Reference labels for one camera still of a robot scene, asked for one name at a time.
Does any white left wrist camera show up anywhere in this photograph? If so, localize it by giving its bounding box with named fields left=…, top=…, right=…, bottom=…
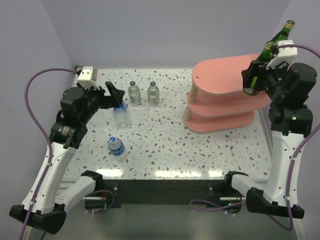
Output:
left=76, top=66, right=99, bottom=89

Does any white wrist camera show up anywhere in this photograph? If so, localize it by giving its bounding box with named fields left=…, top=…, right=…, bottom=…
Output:
left=266, top=40, right=298, bottom=70
left=76, top=66, right=99, bottom=89

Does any clear Chang glass bottle right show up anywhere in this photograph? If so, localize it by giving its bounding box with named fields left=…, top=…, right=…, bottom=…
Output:
left=147, top=81, right=160, bottom=106

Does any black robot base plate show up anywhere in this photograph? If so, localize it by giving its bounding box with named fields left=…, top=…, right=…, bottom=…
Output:
left=83, top=178, right=248, bottom=213

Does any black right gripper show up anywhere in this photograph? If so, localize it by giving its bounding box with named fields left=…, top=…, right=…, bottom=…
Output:
left=242, top=57, right=292, bottom=102

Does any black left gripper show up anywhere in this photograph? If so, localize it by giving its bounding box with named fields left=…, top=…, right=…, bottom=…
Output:
left=77, top=81, right=125, bottom=124

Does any clear Chang glass bottle left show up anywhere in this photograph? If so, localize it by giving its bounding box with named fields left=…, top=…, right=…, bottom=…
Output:
left=128, top=81, right=141, bottom=105

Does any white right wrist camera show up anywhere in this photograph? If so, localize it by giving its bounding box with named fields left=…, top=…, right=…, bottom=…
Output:
left=266, top=40, right=298, bottom=70

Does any green glass bottle gold cap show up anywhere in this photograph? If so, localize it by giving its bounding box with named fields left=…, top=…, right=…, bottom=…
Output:
left=270, top=20, right=296, bottom=42

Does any pink three-tier shelf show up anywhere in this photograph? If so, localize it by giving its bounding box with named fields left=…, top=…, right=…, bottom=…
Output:
left=183, top=54, right=269, bottom=133

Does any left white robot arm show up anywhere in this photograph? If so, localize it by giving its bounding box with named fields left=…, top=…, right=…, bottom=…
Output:
left=9, top=81, right=125, bottom=235

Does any upright blue label water bottle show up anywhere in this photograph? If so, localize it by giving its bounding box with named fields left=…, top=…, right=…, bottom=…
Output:
left=108, top=136, right=128, bottom=163

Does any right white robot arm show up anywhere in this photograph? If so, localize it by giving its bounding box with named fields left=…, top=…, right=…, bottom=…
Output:
left=222, top=61, right=317, bottom=219

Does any lying blue label water bottle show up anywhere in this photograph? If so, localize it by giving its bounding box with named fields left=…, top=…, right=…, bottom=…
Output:
left=113, top=100, right=129, bottom=129

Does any clear chang glass bottle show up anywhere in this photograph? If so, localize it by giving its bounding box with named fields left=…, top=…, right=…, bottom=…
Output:
left=147, top=81, right=160, bottom=106
left=128, top=81, right=141, bottom=105

